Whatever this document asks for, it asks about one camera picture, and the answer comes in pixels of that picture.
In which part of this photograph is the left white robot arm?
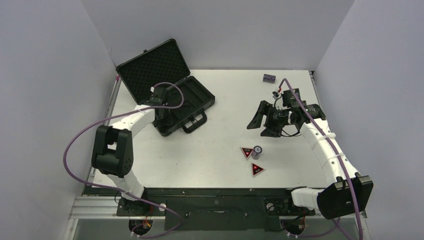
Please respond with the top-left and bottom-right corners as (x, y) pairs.
(91, 86), (169, 215)

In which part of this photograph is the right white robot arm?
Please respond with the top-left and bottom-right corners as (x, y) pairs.
(246, 88), (374, 220)

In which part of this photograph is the poker chip stack left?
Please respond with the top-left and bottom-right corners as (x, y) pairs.
(251, 145), (263, 160)

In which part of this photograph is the red triangular button upper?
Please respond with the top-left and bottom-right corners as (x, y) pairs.
(240, 147), (254, 160)

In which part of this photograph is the red triangular button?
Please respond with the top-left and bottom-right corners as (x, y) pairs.
(251, 162), (266, 178)
(240, 147), (254, 160)

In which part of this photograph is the purple playing card box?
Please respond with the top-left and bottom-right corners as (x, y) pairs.
(262, 73), (276, 84)

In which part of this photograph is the red triangular button lower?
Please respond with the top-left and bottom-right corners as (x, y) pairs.
(251, 162), (266, 178)

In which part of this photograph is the black foam-lined carrying case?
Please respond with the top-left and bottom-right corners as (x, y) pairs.
(116, 38), (216, 137)

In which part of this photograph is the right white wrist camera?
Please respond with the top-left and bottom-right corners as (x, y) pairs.
(272, 91), (283, 107)

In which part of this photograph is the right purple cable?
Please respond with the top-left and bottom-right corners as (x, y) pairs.
(278, 78), (365, 240)

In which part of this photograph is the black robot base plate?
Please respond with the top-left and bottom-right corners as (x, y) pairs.
(74, 187), (316, 234)

